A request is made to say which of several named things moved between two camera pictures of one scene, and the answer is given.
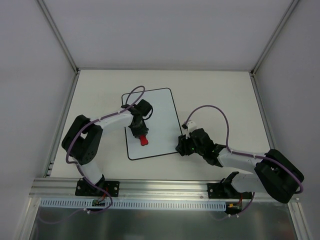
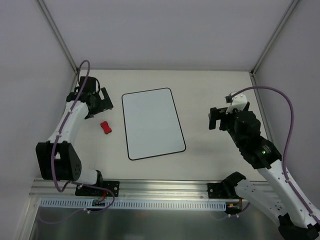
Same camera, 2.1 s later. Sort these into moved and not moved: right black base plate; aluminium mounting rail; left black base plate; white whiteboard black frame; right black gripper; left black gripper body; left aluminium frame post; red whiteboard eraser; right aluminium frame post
Moved: right black gripper; left black gripper body; red whiteboard eraser
Not moved: white whiteboard black frame; right aluminium frame post; left aluminium frame post; right black base plate; aluminium mounting rail; left black base plate
